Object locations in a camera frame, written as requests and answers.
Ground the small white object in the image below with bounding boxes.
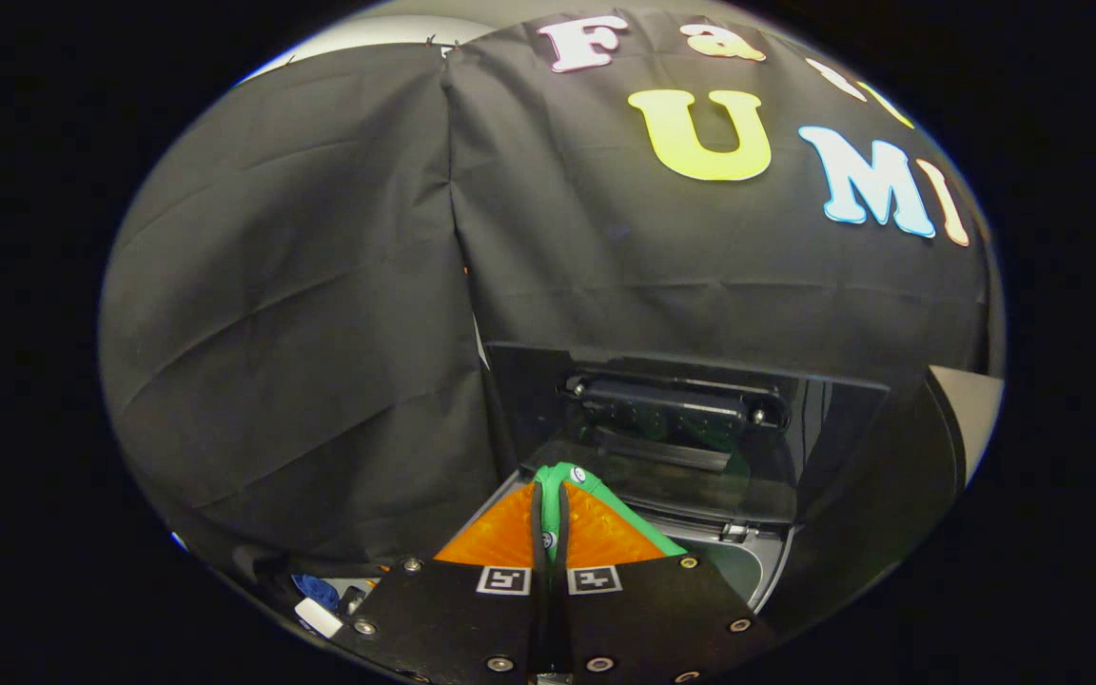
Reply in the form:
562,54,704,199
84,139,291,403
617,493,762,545
294,597,344,638

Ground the small blue object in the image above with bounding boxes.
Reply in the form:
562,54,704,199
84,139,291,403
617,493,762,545
291,574,342,610

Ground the green polo shirt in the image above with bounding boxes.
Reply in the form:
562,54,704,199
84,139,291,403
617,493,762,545
534,462,689,562

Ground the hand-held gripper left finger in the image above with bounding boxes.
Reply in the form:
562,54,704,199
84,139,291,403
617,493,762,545
332,479,547,683

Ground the black backdrop cloth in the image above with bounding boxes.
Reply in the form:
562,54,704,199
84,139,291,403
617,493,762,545
99,8,996,572

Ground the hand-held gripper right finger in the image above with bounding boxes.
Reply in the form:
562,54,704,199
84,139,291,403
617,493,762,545
552,479,779,683

